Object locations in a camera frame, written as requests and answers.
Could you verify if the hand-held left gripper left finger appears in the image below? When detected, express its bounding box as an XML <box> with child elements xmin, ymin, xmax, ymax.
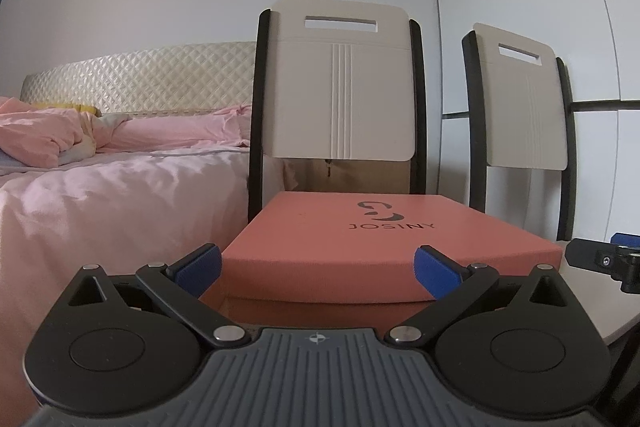
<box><xmin>65</xmin><ymin>243</ymin><xmax>252</xmax><ymax>349</ymax></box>

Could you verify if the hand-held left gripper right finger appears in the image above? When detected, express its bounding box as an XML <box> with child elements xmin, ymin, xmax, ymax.
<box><xmin>385</xmin><ymin>245</ymin><xmax>575</xmax><ymax>349</ymax></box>

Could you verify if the pink Josiny shoe box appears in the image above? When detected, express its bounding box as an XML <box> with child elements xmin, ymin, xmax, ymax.
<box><xmin>220</xmin><ymin>192</ymin><xmax>564</xmax><ymax>304</ymax></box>

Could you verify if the salmon cardboard box base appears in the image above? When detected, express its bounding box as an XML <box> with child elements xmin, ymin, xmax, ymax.
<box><xmin>199</xmin><ymin>284</ymin><xmax>437</xmax><ymax>330</ymax></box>

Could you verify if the white desk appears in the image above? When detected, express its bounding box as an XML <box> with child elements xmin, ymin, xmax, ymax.
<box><xmin>557</xmin><ymin>241</ymin><xmax>640</xmax><ymax>348</ymax></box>

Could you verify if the bed with pink sheet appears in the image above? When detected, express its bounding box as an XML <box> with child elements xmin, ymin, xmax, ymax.
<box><xmin>0</xmin><ymin>147</ymin><xmax>283</xmax><ymax>418</ymax></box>

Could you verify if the pink blanket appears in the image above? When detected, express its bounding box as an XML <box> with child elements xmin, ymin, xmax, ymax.
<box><xmin>0</xmin><ymin>96</ymin><xmax>253</xmax><ymax>168</ymax></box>

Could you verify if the quilted beige headboard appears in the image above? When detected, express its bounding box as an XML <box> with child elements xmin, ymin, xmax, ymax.
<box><xmin>20</xmin><ymin>41</ymin><xmax>260</xmax><ymax>118</ymax></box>

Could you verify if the yellow pillow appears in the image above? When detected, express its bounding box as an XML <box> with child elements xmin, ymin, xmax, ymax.
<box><xmin>35</xmin><ymin>103</ymin><xmax>103</xmax><ymax>118</ymax></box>

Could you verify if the beige chair with black frame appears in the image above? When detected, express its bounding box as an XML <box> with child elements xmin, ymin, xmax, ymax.
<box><xmin>461</xmin><ymin>23</ymin><xmax>576</xmax><ymax>243</ymax></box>
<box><xmin>247</xmin><ymin>0</ymin><xmax>428</xmax><ymax>228</ymax></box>

